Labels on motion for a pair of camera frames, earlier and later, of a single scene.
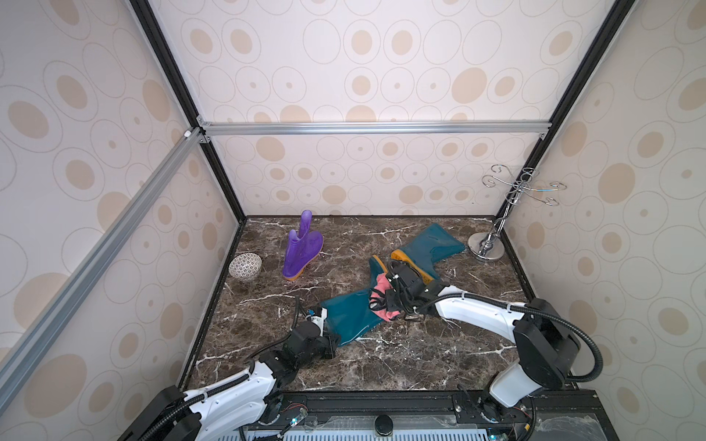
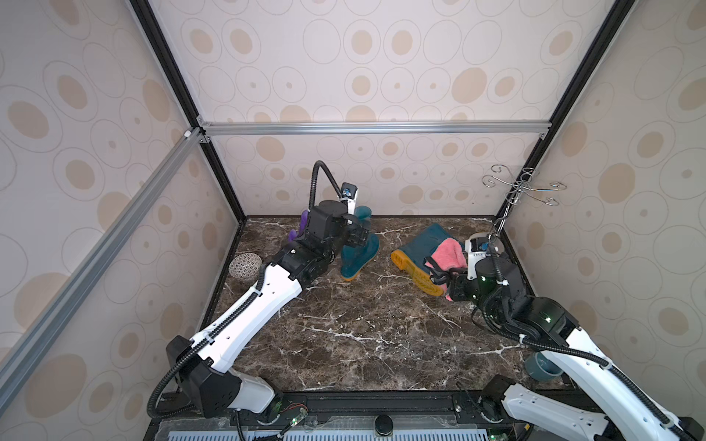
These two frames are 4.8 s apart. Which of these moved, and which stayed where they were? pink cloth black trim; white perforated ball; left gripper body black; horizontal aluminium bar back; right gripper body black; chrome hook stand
Moved: left gripper body black; pink cloth black trim; right gripper body black
Stayed: white perforated ball; horizontal aluminium bar back; chrome hook stand
